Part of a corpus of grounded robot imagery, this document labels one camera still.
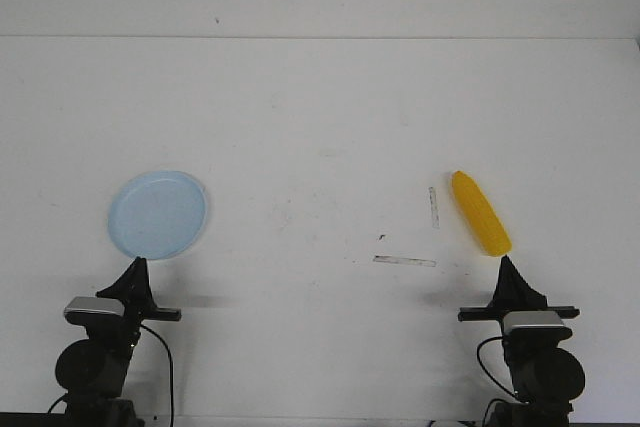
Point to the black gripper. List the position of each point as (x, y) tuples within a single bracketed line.
[(133, 289), (513, 293)]

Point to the light blue round plate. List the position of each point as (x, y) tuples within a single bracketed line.
[(157, 215)]

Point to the yellow corn cob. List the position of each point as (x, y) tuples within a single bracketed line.
[(480, 216)]

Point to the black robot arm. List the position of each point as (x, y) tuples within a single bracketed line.
[(93, 370), (545, 378)]

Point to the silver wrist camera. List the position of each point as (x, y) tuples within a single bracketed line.
[(82, 306), (547, 322)]

